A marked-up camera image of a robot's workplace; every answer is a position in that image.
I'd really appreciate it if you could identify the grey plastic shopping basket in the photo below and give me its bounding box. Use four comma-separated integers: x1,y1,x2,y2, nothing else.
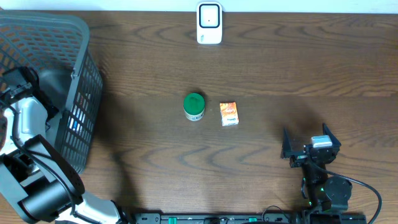
1,11,103,174

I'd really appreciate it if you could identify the orange tissue pack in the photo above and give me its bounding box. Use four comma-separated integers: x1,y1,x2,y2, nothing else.
220,102,239,126

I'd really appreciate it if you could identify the white Panadol box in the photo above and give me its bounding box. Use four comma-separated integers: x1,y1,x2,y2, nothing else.
69,118,80,132

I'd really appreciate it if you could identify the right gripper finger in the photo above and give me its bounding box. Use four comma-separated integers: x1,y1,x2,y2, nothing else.
280,128,306,159
322,123,341,147

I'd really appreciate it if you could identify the green lid white jar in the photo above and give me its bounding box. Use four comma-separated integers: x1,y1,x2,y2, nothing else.
183,93,205,121

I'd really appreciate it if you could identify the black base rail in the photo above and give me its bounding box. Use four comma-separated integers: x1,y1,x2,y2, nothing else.
132,211,367,224

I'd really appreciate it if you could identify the white barcode scanner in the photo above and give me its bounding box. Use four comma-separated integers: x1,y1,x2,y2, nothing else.
197,1,223,45

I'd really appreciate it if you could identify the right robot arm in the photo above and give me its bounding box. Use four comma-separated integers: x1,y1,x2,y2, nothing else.
280,124,352,223

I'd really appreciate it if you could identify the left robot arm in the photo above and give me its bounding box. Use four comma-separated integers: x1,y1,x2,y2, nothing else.
1,67,134,223

